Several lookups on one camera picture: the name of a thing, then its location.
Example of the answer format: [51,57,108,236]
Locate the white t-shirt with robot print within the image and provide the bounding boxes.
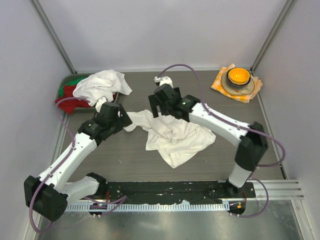
[124,109,216,169]

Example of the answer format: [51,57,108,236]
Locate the yellow checkered cloth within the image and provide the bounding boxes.
[211,63,263,104]

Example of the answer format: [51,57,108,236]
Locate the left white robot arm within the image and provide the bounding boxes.
[23,102,132,222]

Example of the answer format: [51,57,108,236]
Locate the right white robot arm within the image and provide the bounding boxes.
[148,83,268,198]

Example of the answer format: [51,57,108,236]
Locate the red t-shirt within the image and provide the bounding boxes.
[55,85,118,115]

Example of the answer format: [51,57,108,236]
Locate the green t-shirt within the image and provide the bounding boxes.
[58,76,86,97]

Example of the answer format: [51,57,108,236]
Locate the dark ceramic bowl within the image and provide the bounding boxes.
[226,70,251,86]

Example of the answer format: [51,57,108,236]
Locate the beige ceramic plate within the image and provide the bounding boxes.
[220,73,255,96]

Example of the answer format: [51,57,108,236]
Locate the orange bowl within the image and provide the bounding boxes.
[227,67,251,85]

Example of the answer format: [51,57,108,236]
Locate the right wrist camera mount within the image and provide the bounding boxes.
[154,76,173,88]

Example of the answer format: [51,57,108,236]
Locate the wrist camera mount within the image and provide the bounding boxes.
[154,76,173,88]
[95,96,109,113]

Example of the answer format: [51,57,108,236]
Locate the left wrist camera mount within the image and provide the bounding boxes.
[95,96,109,113]

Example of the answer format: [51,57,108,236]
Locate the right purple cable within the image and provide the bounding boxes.
[156,63,287,218]

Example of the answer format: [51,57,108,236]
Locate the purple cable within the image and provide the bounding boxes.
[28,97,129,235]
[156,63,287,218]

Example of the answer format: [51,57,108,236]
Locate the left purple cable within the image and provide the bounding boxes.
[28,97,129,235]

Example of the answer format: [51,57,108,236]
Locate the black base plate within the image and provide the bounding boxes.
[105,181,256,205]

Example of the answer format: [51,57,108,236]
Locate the white slotted cable duct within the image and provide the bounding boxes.
[65,201,230,213]

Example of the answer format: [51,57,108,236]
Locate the aluminium rail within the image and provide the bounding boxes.
[34,179,305,202]

